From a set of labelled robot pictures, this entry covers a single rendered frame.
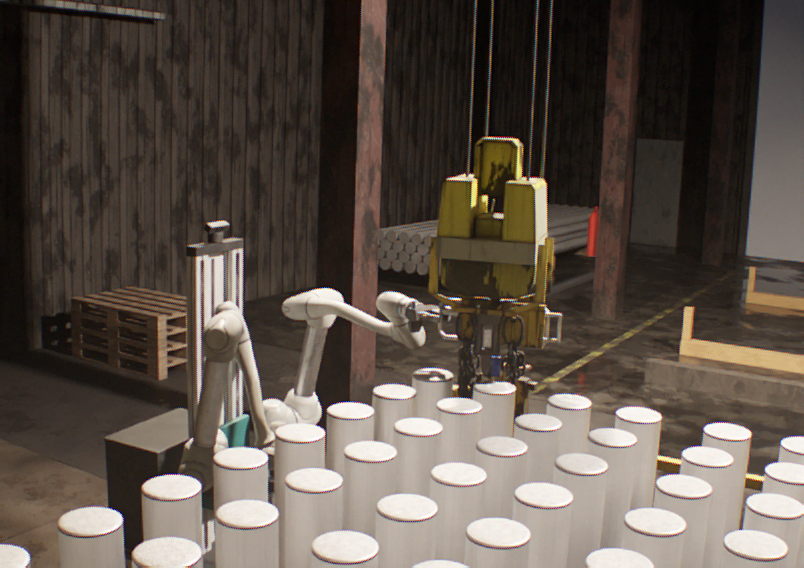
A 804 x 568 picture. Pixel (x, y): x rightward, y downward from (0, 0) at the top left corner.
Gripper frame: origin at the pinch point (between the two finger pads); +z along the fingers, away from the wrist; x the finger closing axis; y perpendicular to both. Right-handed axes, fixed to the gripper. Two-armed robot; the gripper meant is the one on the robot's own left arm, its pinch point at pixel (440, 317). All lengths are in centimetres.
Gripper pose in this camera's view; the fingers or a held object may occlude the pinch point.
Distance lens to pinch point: 375.3
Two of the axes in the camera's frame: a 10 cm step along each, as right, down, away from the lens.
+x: 7.6, -0.8, 6.5
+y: 0.4, -9.9, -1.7
